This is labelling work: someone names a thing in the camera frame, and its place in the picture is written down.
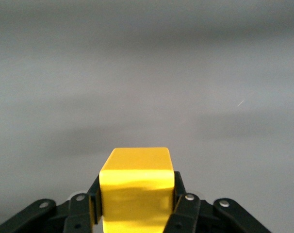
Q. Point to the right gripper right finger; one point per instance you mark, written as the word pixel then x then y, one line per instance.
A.
pixel 188 213

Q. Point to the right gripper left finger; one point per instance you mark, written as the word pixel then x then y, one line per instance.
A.
pixel 76 213

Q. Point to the yellow cube block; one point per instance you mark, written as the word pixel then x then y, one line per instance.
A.
pixel 137 184

